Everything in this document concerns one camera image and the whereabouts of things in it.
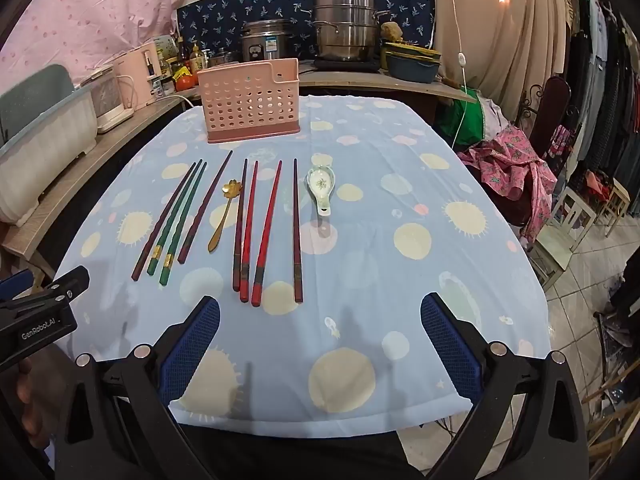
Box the pink dotted curtain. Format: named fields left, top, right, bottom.
left=0, top=0, right=211, bottom=96

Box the dark metal chair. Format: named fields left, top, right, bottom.
left=520, top=76, right=573, bottom=161

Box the white cable with switch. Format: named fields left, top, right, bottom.
left=440, top=0, right=481, bottom=151

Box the dark blue bowl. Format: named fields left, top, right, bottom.
left=386, top=54, right=443, bottom=84

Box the row of hanging clothes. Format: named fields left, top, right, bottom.
left=565, top=0, right=640, bottom=221

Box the green cloth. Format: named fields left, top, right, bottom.
left=435, top=97, right=488, bottom=151

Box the small wooden stool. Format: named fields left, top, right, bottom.
left=597, top=177, right=632, bottom=237

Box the steel steamer pot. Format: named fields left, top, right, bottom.
left=313, top=0, right=391, bottom=62

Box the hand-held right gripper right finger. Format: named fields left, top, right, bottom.
left=420, top=292, right=591, bottom=480

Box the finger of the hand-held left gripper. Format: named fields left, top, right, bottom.
left=0, top=269, right=33, bottom=303
left=36, top=266, right=91, bottom=306

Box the light blue dotted tablecloth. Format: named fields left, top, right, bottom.
left=52, top=94, right=553, bottom=441

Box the gold flower spoon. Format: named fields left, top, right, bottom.
left=208, top=178, right=241, bottom=253

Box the red chopstick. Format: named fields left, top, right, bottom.
left=239, top=161, right=259, bottom=303
left=250, top=160, right=283, bottom=308

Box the light blue dish tub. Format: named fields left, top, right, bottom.
left=0, top=65, right=98, bottom=226

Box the yellow bowl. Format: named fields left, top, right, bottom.
left=383, top=41, right=442, bottom=61

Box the person's left hand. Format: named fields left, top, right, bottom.
left=15, top=357, right=57, bottom=450

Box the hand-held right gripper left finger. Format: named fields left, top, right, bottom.
left=52, top=296, right=222, bottom=480

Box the pink perforated utensil holder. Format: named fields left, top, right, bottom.
left=196, top=58, right=301, bottom=145

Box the white ceramic soup spoon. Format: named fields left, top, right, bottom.
left=306, top=166, right=335, bottom=217

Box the pink electric kettle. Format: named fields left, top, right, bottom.
left=112, top=44, right=162, bottom=111

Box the green chopstick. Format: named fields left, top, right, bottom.
left=147, top=160, right=203, bottom=276
left=159, top=162, right=207, bottom=287

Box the dark brown chopstick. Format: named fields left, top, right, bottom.
left=178, top=150, right=234, bottom=264
left=131, top=161, right=197, bottom=281

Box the white stool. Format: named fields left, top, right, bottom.
left=530, top=187, right=598, bottom=291

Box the large pale jar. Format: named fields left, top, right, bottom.
left=150, top=35, right=176, bottom=61

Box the navy floral cloth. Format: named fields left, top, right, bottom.
left=176, top=0, right=435, bottom=68

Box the pink floral garment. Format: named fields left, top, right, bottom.
left=460, top=125, right=558, bottom=243

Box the dark maroon chopstick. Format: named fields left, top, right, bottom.
left=293, top=158, right=304, bottom=304
left=233, top=158, right=248, bottom=292

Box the black induction cooker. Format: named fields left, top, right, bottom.
left=312, top=57, right=383, bottom=73

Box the beige curtain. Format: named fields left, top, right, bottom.
left=395, top=0, right=576, bottom=111

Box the steel rice cooker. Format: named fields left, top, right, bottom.
left=241, top=19, right=296, bottom=63

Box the white blender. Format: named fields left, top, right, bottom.
left=80, top=65, right=136, bottom=134

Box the small lidded steel pot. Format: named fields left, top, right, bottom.
left=207, top=49, right=241, bottom=68

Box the white kettle cord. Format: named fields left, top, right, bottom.
left=159, top=92, right=196, bottom=110

